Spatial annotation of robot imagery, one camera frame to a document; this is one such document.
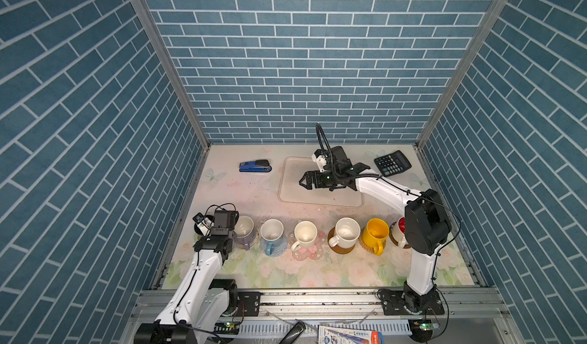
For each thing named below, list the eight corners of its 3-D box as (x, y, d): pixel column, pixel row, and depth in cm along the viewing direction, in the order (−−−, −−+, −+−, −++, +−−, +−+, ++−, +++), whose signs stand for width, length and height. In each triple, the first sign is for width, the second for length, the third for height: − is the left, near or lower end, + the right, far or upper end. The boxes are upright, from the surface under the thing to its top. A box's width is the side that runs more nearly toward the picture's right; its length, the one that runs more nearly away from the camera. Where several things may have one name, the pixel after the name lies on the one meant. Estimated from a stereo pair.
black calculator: (385, 177, 110) (387, 172, 107) (373, 161, 116) (375, 157, 113) (411, 169, 113) (413, 164, 110) (398, 154, 120) (400, 149, 117)
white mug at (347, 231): (329, 250, 87) (331, 240, 79) (327, 228, 92) (330, 217, 85) (356, 250, 87) (362, 240, 79) (353, 229, 93) (358, 217, 85)
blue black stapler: (240, 172, 112) (238, 166, 108) (242, 164, 115) (240, 159, 111) (271, 172, 112) (270, 166, 108) (272, 165, 115) (271, 159, 111)
